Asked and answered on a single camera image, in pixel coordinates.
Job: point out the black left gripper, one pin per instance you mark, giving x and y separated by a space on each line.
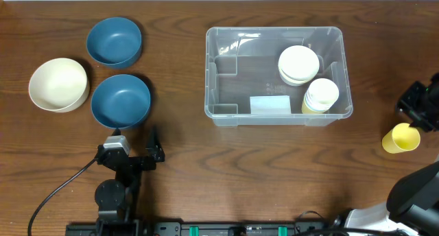
134 161

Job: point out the dark blue bowl front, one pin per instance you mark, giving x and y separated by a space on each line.
122 101

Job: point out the yellow plastic cup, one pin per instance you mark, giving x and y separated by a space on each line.
306 109
402 138

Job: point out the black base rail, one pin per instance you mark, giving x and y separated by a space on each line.
178 229

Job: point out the grey plastic bowl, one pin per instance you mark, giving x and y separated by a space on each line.
294 83

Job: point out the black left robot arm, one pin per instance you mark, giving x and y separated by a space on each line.
117 198

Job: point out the clear plastic storage bin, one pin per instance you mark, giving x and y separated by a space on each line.
242 62

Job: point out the dark blue bowl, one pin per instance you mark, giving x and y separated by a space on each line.
115 42
122 101

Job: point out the large cream bowl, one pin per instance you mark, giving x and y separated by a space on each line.
59 85

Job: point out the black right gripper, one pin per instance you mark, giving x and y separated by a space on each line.
412 99

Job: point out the cream plastic cup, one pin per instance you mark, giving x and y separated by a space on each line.
325 88

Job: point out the pink plastic cup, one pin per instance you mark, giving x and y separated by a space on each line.
318 104

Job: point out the light blue plastic cup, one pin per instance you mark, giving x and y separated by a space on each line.
313 110

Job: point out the white plastic bowl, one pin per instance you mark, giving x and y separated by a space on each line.
299 63

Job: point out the yellow plastic bowl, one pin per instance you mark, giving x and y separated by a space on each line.
289 79

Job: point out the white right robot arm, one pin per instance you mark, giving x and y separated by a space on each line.
412 204

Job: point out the white label in bin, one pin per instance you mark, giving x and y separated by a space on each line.
270 105

